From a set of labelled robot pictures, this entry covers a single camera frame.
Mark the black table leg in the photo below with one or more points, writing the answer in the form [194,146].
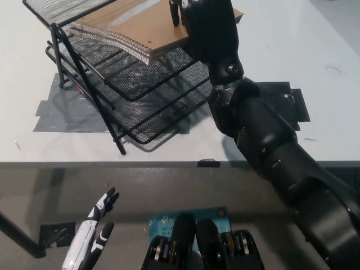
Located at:
[19,237]

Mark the brown spiral notebook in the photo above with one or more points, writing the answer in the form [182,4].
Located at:
[140,28]

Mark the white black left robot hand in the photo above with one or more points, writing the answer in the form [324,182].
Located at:
[84,244]

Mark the black floor tape patch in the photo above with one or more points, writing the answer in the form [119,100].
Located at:
[56,233]

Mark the grey tape patch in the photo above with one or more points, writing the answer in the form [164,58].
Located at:
[62,121]

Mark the black square tape patch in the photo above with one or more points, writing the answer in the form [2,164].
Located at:
[301,107]

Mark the black mesh file tray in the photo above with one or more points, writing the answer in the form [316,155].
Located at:
[157,84]

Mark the small black tape strip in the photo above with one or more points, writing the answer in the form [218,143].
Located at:
[209,163]

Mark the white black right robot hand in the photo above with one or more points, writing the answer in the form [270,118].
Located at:
[175,11]

